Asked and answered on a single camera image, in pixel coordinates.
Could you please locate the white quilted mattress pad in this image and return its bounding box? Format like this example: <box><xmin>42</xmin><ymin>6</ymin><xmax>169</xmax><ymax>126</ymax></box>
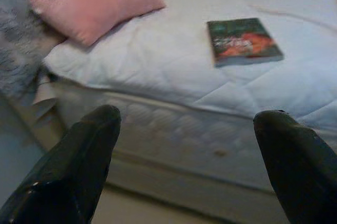
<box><xmin>41</xmin><ymin>0</ymin><xmax>337</xmax><ymax>130</ymax></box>

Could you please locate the dark green paperback book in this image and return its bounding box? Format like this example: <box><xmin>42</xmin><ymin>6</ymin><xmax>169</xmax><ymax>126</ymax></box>
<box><xmin>206</xmin><ymin>17</ymin><xmax>285</xmax><ymax>68</ymax></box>

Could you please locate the dark grey bed base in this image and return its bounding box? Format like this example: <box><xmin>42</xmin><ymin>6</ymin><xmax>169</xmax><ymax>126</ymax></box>
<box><xmin>104</xmin><ymin>151</ymin><xmax>280</xmax><ymax>223</ymax></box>

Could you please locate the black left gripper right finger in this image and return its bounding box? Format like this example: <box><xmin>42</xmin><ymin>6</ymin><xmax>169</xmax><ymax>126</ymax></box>
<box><xmin>253</xmin><ymin>110</ymin><xmax>337</xmax><ymax>224</ymax></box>

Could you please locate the grey quilted bed mattress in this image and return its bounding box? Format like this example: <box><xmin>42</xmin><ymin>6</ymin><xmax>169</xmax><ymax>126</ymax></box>
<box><xmin>51</xmin><ymin>80</ymin><xmax>337</xmax><ymax>194</ymax></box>

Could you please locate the pink pillow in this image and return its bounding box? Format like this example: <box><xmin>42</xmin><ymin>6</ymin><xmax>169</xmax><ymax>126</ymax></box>
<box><xmin>27</xmin><ymin>0</ymin><xmax>167</xmax><ymax>47</ymax></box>

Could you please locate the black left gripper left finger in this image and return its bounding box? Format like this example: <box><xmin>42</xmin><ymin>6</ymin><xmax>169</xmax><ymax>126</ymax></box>
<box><xmin>0</xmin><ymin>104</ymin><xmax>122</xmax><ymax>224</ymax></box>

